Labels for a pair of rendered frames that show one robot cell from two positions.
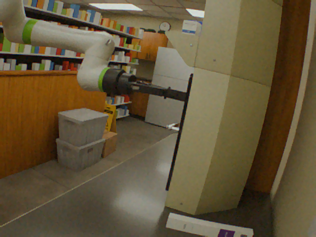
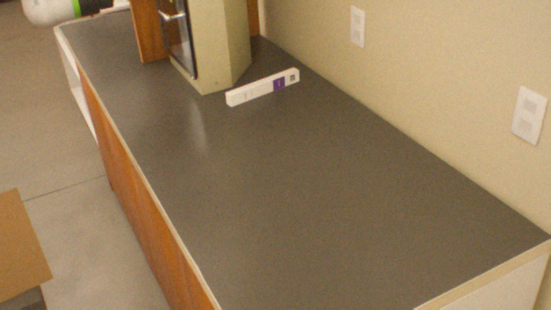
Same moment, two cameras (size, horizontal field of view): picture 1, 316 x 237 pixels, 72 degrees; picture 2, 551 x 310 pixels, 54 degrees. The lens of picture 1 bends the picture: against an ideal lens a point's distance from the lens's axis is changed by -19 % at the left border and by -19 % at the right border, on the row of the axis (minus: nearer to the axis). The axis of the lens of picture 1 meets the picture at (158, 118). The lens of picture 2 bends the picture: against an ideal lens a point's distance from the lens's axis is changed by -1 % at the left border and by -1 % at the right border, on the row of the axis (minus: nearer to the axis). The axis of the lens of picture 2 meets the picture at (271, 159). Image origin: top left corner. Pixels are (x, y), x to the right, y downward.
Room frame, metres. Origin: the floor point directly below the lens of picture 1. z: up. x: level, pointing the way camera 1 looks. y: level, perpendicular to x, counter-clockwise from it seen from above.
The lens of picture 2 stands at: (-0.51, 0.90, 1.77)
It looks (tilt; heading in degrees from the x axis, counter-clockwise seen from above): 34 degrees down; 316
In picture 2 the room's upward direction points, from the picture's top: 4 degrees counter-clockwise
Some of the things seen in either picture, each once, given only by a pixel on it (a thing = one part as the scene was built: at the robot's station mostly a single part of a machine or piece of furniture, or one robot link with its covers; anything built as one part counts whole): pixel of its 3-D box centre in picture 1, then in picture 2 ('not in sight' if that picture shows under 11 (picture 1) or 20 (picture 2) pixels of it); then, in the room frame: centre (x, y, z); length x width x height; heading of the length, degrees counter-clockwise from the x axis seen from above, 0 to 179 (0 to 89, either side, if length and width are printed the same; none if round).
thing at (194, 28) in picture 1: (191, 29); not in sight; (0.90, -0.06, 1.54); 0.05 x 0.05 x 0.06; 66
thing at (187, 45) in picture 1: (192, 53); not in sight; (0.96, -0.08, 1.46); 0.32 x 0.12 x 0.10; 161
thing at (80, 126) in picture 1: (82, 126); not in sight; (3.06, 0.90, 0.49); 0.60 x 0.42 x 0.33; 161
